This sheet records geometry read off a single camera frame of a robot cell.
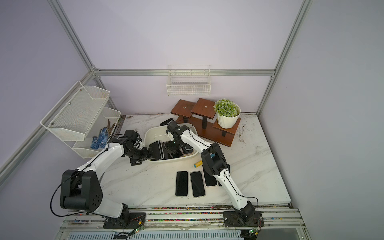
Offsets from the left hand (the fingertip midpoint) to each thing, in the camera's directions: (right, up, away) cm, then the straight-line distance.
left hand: (148, 161), depth 86 cm
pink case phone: (+29, -13, -2) cm, 32 cm away
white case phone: (+3, +5, +10) cm, 12 cm away
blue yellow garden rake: (+30, -3, +7) cm, 31 cm away
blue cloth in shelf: (-29, +11, +1) cm, 32 cm away
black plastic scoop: (+5, +25, +28) cm, 38 cm away
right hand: (+14, +5, +13) cm, 20 cm away
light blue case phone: (+36, -11, 0) cm, 38 cm away
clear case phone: (+20, -13, -1) cm, 24 cm away
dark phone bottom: (+22, +5, +12) cm, 25 cm away
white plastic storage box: (+1, +16, +20) cm, 25 cm away
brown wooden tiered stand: (+31, +28, +6) cm, 42 cm away
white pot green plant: (+46, +28, -4) cm, 54 cm away
